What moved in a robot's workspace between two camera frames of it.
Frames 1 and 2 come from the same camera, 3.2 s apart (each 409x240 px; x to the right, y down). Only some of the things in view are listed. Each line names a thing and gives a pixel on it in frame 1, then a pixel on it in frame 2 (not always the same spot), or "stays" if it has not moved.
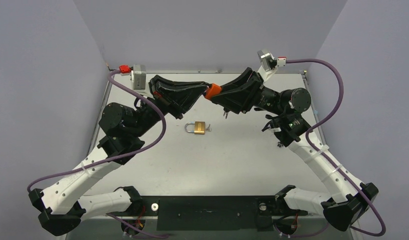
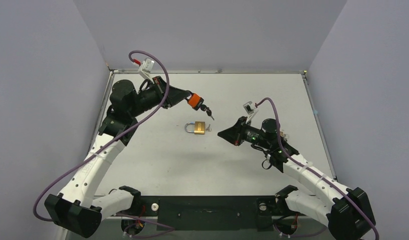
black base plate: [211, 213] stays
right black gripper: [252, 91] to [241, 130]
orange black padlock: [214, 89] to [195, 101]
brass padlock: [199, 127] stays
